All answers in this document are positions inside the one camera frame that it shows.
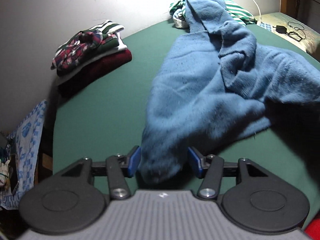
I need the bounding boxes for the blue knit sweater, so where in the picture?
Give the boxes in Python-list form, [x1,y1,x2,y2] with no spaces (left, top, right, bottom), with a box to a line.
[139,0,319,185]

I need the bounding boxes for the green mat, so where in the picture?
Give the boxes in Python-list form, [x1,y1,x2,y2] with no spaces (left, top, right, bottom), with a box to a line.
[53,21,319,220]

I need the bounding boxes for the dark red folded sweater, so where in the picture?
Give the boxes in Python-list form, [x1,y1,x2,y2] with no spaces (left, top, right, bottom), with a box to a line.
[57,49,132,94]

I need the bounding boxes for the blue white patterned towel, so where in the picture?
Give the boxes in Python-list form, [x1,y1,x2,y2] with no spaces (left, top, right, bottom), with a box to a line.
[1,100,48,210]

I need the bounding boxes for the plaid flannel shirt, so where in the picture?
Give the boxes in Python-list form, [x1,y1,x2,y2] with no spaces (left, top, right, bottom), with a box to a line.
[51,30,103,70]

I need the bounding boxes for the green white striped folded shirt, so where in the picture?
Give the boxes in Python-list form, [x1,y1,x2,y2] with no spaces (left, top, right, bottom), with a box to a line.
[56,20,125,53]

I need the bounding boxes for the green white striped crumpled shirt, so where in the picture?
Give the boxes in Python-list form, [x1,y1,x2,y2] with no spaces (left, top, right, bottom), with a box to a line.
[169,0,257,29]

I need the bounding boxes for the black power adapter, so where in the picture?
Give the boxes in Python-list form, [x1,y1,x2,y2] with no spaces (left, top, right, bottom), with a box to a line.
[276,25,287,34]

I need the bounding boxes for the pale patterned bed sheet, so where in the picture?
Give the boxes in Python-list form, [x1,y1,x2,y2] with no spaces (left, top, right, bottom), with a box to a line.
[255,12,319,61]

